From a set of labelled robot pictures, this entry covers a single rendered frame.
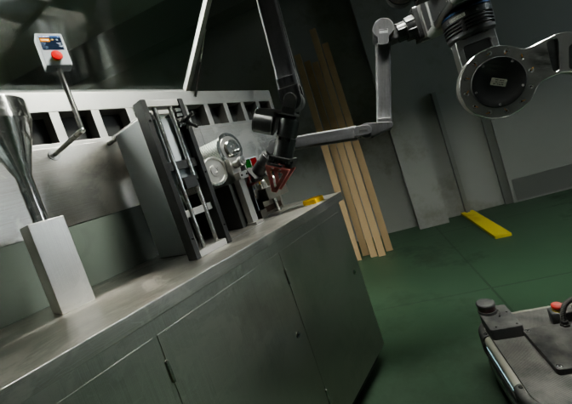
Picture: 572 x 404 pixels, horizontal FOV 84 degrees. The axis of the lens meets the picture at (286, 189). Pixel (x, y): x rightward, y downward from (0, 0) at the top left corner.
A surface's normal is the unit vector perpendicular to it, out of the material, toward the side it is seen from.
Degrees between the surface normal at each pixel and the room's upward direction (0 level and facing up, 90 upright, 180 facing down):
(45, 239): 90
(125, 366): 90
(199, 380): 90
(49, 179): 90
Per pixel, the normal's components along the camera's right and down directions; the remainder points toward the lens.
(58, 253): 0.76, -0.21
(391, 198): -0.22, 0.14
